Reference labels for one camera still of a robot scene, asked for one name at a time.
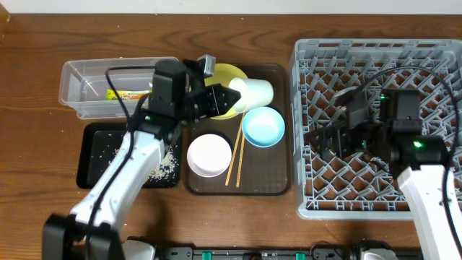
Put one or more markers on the wooden chopstick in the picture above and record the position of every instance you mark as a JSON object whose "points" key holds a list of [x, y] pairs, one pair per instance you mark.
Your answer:
{"points": [[234, 152], [240, 163]]}

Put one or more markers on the clear plastic waste bin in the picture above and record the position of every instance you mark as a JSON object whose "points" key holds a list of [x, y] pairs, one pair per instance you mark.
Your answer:
{"points": [[83, 85]]}

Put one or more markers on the light blue bowl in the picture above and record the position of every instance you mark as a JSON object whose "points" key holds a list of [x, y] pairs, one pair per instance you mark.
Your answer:
{"points": [[263, 127]]}

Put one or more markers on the green orange snack wrapper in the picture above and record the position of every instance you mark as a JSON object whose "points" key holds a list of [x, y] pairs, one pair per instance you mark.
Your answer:
{"points": [[125, 94]]}

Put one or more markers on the black waste tray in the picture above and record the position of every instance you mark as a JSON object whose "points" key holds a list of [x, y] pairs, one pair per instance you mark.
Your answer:
{"points": [[100, 145]]}

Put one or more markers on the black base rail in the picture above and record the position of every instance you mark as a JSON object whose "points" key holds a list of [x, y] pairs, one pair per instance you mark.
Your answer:
{"points": [[252, 254]]}

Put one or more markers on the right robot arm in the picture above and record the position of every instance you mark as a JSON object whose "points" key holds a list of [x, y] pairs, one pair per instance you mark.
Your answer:
{"points": [[419, 163]]}

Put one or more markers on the yellow plate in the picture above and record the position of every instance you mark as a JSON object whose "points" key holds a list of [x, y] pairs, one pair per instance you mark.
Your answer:
{"points": [[223, 74]]}

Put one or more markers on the grey dishwasher rack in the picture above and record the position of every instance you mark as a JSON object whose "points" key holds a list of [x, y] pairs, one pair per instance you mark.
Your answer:
{"points": [[358, 188]]}

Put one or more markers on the dark brown serving tray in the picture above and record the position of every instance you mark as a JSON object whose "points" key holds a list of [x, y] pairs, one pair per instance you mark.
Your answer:
{"points": [[265, 171]]}

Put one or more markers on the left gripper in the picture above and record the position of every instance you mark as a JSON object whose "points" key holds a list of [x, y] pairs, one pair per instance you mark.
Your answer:
{"points": [[216, 94]]}

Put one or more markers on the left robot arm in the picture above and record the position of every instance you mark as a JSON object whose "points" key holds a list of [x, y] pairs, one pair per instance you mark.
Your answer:
{"points": [[92, 228]]}

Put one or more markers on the white bowl with rice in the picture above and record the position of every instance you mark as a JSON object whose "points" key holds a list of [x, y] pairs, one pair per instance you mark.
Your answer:
{"points": [[209, 155]]}

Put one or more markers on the left wooden chopstick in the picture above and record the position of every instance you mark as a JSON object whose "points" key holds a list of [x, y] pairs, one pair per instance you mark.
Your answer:
{"points": [[234, 152]]}

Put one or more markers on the right wooden chopstick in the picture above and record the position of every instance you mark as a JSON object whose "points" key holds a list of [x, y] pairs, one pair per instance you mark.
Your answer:
{"points": [[240, 163]]}

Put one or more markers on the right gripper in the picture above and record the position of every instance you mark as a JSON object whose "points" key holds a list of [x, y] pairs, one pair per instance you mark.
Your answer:
{"points": [[324, 136]]}

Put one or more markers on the pale green cup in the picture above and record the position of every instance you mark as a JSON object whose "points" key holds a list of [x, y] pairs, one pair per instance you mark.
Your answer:
{"points": [[255, 93]]}

